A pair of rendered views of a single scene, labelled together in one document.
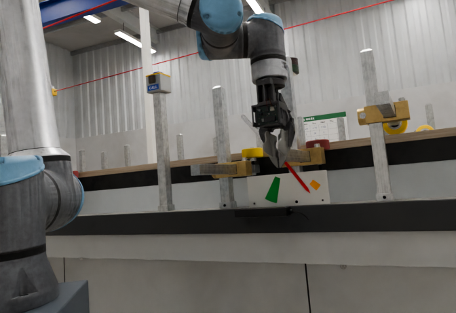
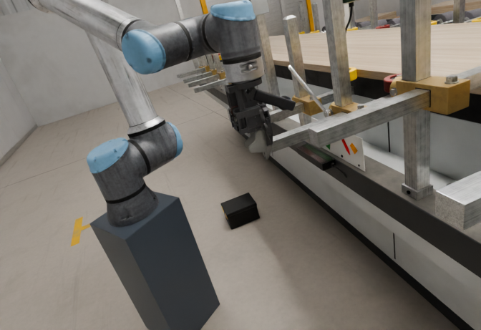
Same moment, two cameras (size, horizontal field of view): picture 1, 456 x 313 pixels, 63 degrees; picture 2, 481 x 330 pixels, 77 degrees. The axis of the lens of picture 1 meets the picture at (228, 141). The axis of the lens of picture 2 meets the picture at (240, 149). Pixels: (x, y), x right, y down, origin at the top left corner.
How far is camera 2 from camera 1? 84 cm
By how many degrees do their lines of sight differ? 58
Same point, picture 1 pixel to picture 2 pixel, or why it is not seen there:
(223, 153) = (297, 89)
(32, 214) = (120, 182)
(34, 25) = not seen: hidden behind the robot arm
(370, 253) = (399, 228)
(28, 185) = (112, 169)
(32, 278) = (129, 210)
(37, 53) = (115, 61)
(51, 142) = (142, 119)
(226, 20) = (142, 69)
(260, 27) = (215, 26)
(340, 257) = (377, 216)
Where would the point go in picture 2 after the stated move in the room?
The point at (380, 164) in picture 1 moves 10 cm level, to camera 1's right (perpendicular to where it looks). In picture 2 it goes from (409, 156) to (466, 164)
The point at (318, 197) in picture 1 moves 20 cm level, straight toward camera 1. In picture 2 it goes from (356, 160) to (303, 193)
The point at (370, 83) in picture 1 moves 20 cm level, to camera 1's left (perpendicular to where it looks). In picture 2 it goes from (407, 47) to (315, 56)
